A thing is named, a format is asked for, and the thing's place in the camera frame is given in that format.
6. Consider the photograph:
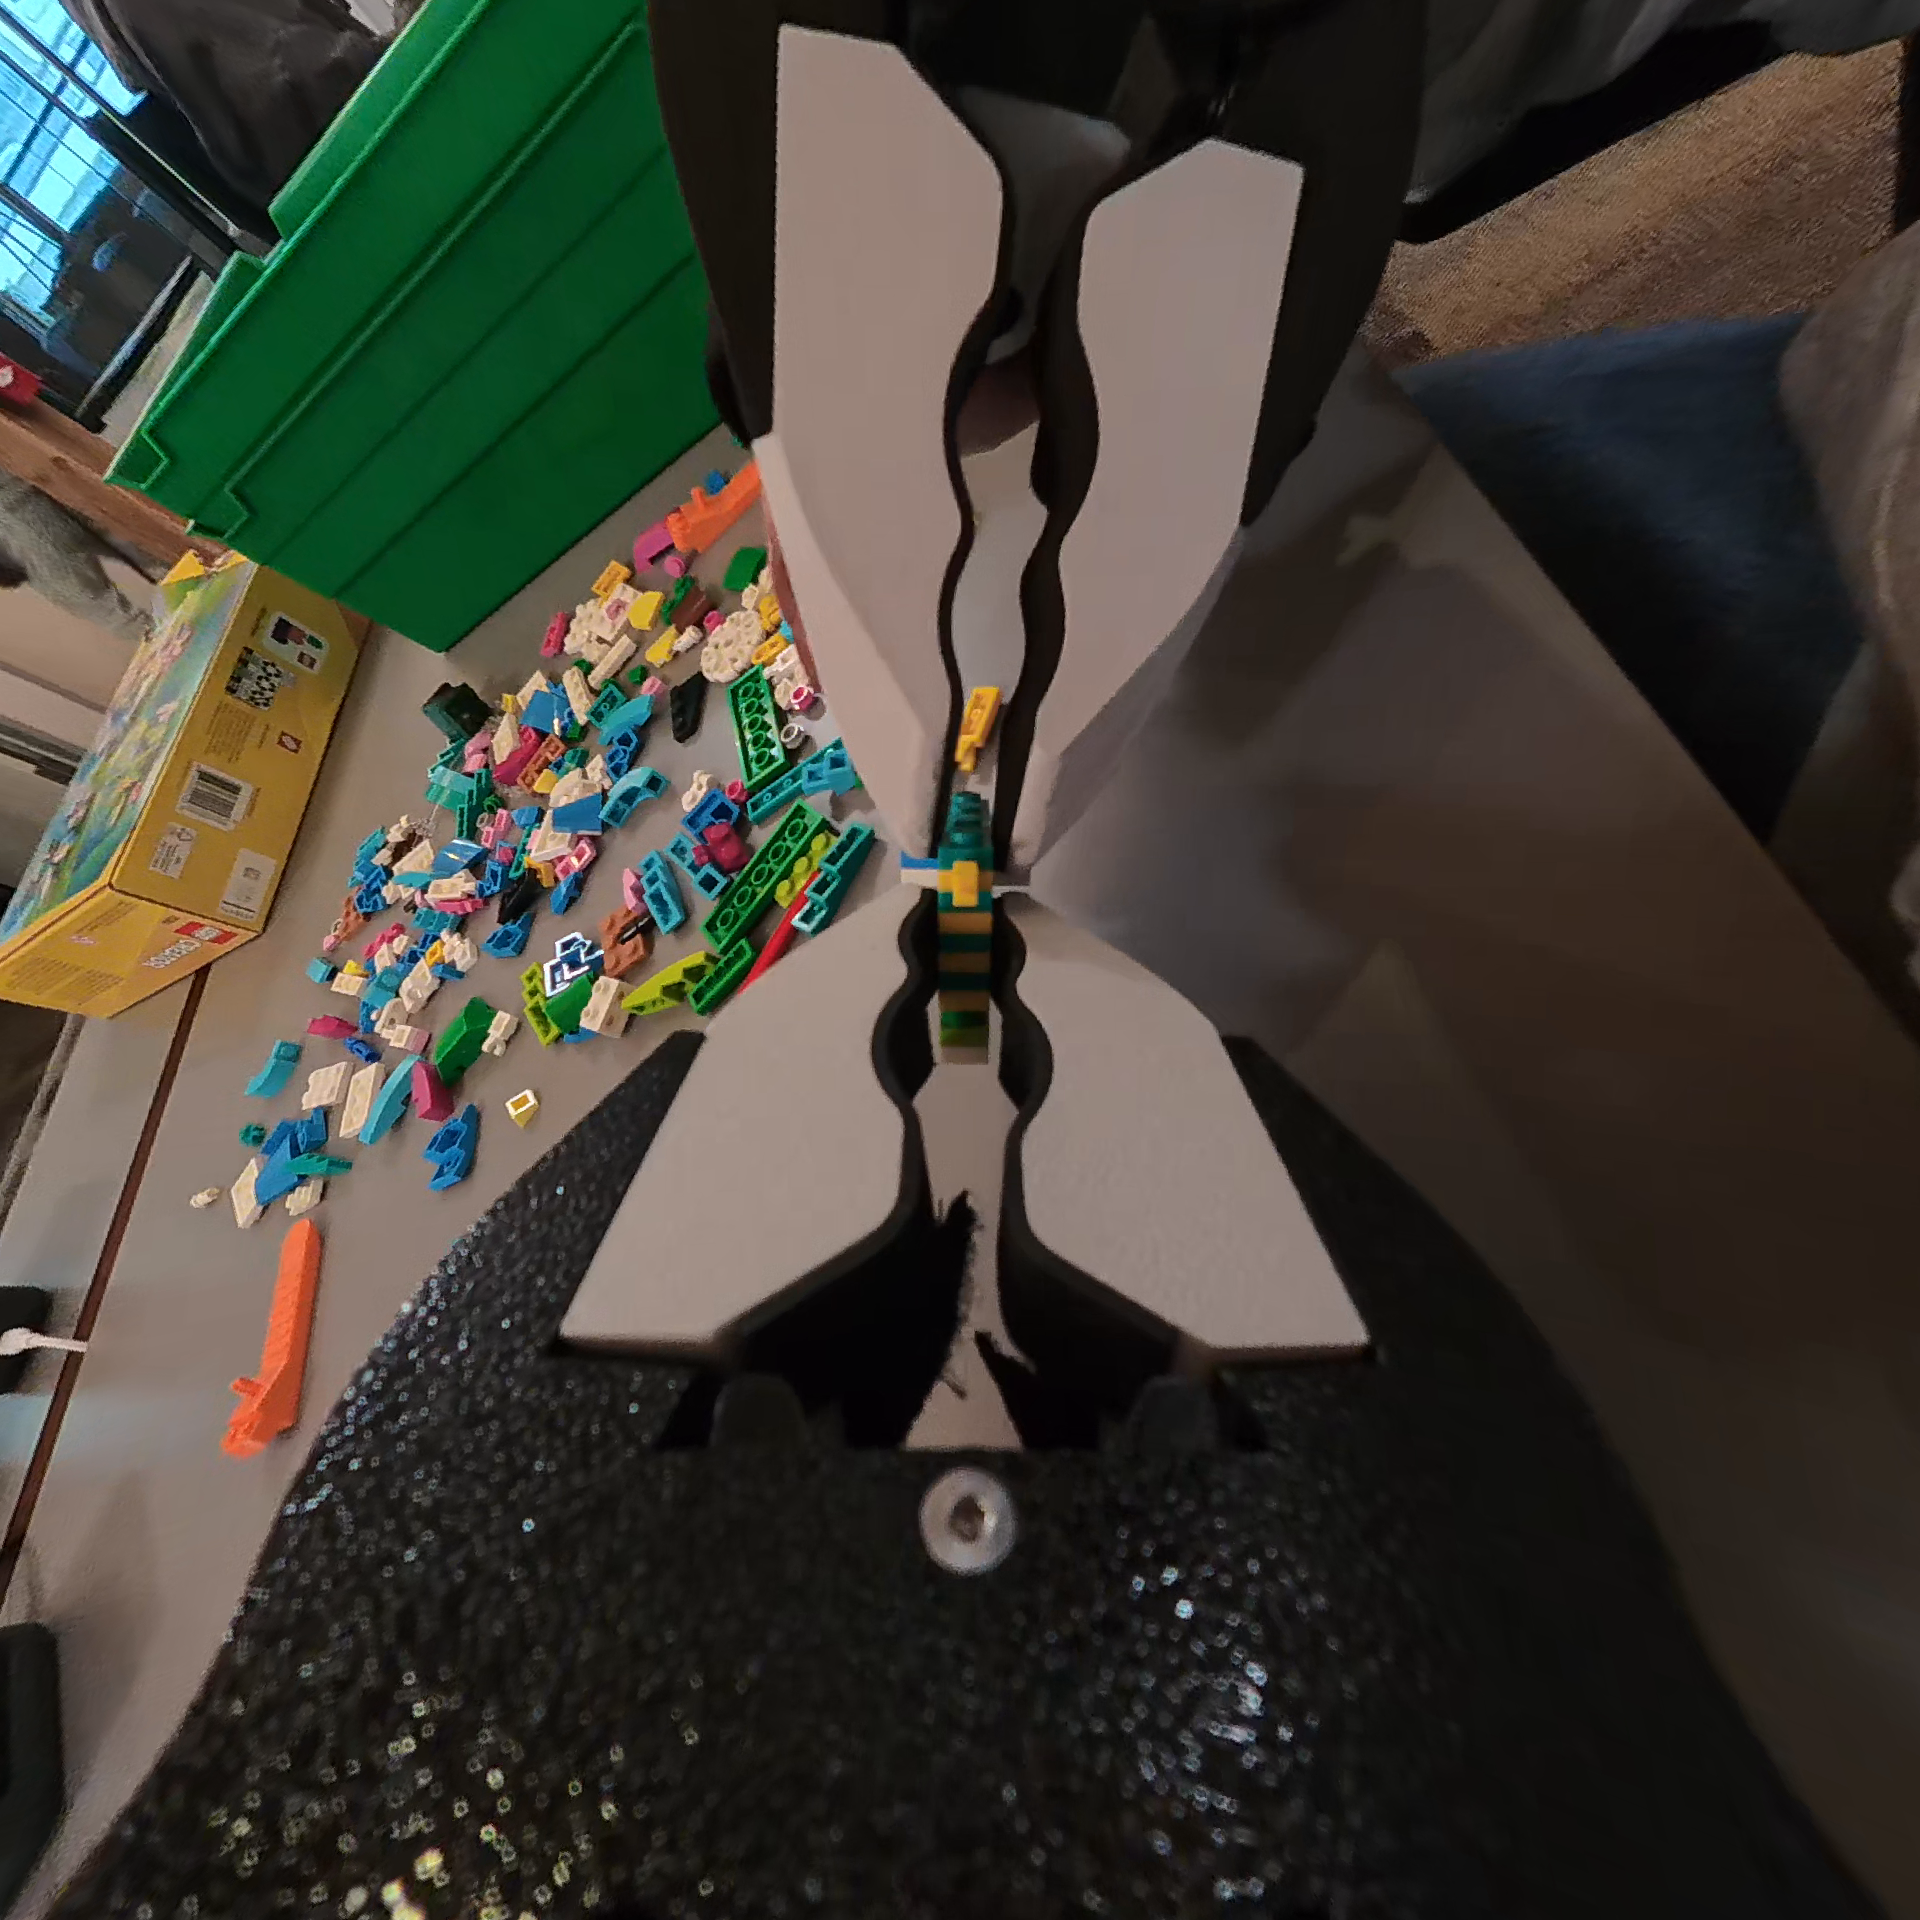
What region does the green plastic storage bin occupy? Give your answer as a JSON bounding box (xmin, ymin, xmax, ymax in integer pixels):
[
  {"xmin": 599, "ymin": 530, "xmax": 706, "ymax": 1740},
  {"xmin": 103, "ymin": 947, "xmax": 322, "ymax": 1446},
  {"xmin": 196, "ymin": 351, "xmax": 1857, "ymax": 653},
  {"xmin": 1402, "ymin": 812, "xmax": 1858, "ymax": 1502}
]
[
  {"xmin": 105, "ymin": 30, "xmax": 712, "ymax": 505},
  {"xmin": 271, "ymin": 0, "xmax": 670, "ymax": 249},
  {"xmin": 187, "ymin": 286, "xmax": 755, "ymax": 655}
]

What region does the window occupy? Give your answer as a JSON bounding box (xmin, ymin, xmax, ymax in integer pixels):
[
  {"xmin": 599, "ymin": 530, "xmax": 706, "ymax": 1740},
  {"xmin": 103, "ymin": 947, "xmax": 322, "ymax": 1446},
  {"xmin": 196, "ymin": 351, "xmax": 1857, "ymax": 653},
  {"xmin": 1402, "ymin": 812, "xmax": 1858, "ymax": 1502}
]
[{"xmin": 0, "ymin": 0, "xmax": 155, "ymax": 355}]

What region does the blue cushion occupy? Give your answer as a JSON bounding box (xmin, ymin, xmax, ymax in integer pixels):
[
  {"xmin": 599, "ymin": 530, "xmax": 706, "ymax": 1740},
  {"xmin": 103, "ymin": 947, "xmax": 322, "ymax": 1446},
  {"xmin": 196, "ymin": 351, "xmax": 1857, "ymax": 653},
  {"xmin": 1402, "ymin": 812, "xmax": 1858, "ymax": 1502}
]
[{"xmin": 1395, "ymin": 316, "xmax": 1866, "ymax": 842}]

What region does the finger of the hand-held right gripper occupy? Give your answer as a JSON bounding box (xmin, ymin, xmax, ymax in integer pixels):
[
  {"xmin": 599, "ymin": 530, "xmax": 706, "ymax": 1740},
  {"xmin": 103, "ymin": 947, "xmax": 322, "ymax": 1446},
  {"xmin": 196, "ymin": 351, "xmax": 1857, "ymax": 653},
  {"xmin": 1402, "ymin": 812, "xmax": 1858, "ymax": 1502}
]
[
  {"xmin": 747, "ymin": 28, "xmax": 1008, "ymax": 857},
  {"xmin": 1002, "ymin": 137, "xmax": 1307, "ymax": 889}
]

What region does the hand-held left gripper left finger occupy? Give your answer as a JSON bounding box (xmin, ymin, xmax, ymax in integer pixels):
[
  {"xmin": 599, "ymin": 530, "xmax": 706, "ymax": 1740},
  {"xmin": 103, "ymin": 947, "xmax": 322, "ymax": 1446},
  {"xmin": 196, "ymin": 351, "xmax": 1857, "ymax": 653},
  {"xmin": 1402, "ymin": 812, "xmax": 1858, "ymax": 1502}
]
[{"xmin": 559, "ymin": 884, "xmax": 924, "ymax": 1367}]

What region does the orange brick separator tool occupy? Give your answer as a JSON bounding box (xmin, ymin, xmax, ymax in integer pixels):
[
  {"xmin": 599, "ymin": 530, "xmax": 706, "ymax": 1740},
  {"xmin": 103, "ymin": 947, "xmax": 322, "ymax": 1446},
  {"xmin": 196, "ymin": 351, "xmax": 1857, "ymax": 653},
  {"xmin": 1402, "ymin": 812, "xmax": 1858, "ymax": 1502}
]
[
  {"xmin": 662, "ymin": 461, "xmax": 764, "ymax": 561},
  {"xmin": 220, "ymin": 1218, "xmax": 327, "ymax": 1460}
]

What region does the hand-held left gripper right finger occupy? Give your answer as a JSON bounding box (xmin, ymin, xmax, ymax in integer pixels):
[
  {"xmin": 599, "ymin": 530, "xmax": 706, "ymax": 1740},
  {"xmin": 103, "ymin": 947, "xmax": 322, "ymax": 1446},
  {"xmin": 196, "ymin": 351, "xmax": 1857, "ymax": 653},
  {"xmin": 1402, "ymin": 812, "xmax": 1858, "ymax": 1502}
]
[{"xmin": 1006, "ymin": 882, "xmax": 1374, "ymax": 1375}]

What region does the striped toy brick model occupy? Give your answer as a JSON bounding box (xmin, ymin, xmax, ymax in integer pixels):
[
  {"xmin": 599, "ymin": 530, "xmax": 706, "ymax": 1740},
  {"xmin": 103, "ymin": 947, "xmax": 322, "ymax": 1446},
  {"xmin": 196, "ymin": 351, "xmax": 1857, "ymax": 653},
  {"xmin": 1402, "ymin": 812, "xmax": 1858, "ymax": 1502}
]
[{"xmin": 900, "ymin": 791, "xmax": 1010, "ymax": 1069}]

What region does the wooden side table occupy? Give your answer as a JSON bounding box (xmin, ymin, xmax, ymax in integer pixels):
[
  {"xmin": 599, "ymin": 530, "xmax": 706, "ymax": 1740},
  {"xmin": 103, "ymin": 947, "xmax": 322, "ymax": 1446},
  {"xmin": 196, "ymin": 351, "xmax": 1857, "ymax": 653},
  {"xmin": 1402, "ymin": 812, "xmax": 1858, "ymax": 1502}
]
[{"xmin": 0, "ymin": 405, "xmax": 196, "ymax": 575}]

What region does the heap of loose toy bricks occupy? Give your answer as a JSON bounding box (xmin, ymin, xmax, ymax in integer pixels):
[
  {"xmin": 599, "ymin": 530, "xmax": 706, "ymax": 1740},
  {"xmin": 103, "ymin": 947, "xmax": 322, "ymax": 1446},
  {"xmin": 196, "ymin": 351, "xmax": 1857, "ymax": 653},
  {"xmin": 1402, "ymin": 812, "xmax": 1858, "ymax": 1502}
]
[{"xmin": 187, "ymin": 533, "xmax": 888, "ymax": 1235}]

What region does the yellow cardboard toy box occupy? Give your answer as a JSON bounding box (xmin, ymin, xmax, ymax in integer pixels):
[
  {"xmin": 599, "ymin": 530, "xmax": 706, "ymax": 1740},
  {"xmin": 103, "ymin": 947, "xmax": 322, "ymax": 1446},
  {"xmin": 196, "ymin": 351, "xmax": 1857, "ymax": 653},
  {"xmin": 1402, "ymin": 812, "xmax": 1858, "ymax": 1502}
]
[{"xmin": 0, "ymin": 547, "xmax": 370, "ymax": 1022}]

